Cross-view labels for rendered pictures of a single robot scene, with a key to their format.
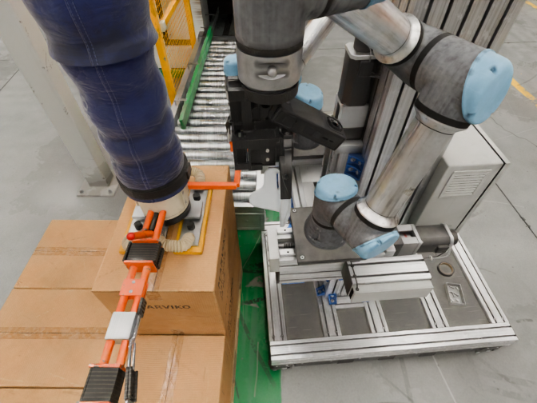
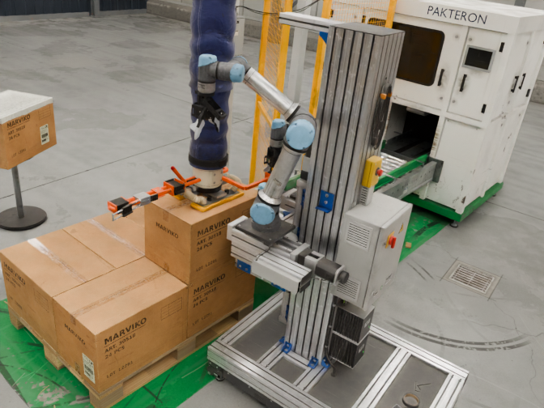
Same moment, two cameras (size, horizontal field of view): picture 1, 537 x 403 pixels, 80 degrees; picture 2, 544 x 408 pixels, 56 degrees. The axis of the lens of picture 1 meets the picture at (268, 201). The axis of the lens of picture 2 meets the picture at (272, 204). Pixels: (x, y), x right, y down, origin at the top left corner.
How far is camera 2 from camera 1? 202 cm
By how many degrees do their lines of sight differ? 36
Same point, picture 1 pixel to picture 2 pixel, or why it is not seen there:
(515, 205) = not seen: outside the picture
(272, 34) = (201, 77)
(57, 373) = (99, 248)
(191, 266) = (192, 213)
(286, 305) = (251, 333)
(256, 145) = (197, 108)
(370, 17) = (265, 94)
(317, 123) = (213, 108)
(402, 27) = (284, 104)
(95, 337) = (128, 248)
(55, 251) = not seen: hidden behind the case
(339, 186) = not seen: hidden behind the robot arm
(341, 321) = (278, 366)
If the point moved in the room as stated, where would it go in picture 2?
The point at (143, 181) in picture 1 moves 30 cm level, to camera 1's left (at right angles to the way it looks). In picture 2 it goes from (195, 152) to (160, 136)
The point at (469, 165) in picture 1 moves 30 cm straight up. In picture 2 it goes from (357, 218) to (369, 158)
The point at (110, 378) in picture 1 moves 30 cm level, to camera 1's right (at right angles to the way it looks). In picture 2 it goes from (123, 201) to (162, 225)
